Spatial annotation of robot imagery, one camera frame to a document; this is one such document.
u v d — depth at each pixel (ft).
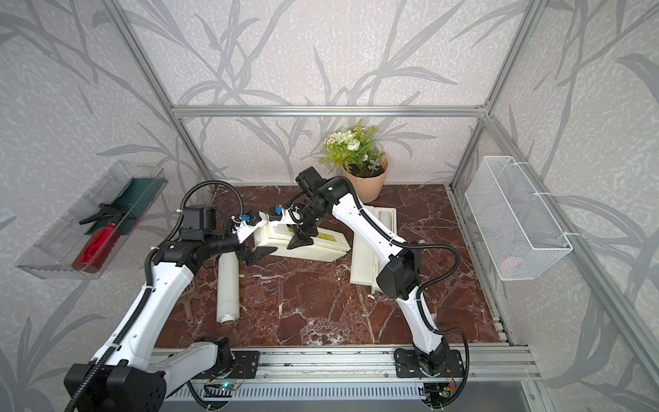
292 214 2.14
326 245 2.73
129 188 2.43
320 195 1.93
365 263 2.86
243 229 2.04
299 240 2.23
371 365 2.47
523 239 1.96
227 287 2.81
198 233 1.86
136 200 2.47
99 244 1.96
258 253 2.13
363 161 3.41
